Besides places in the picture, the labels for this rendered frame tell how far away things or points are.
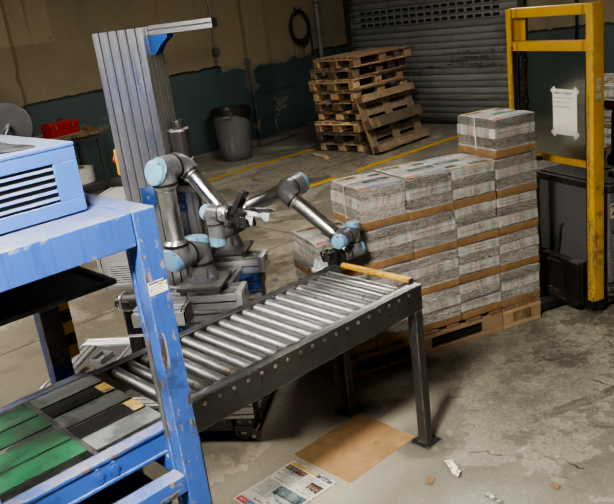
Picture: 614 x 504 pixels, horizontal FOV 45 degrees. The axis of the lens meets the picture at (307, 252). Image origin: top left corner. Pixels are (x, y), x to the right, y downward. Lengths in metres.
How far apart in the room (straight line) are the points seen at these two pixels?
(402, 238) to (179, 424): 2.18
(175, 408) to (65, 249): 0.62
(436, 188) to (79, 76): 6.98
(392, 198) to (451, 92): 7.95
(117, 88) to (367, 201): 1.40
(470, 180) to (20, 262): 2.92
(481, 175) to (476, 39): 7.34
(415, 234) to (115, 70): 1.81
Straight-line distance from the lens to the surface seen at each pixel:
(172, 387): 2.31
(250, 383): 2.76
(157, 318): 2.22
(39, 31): 10.28
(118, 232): 2.10
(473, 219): 4.43
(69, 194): 2.22
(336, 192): 4.27
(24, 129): 2.91
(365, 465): 3.59
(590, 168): 4.67
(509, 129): 4.47
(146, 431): 2.54
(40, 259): 2.02
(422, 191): 4.19
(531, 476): 3.49
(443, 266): 4.37
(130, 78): 3.72
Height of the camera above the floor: 2.03
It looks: 18 degrees down
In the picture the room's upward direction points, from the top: 7 degrees counter-clockwise
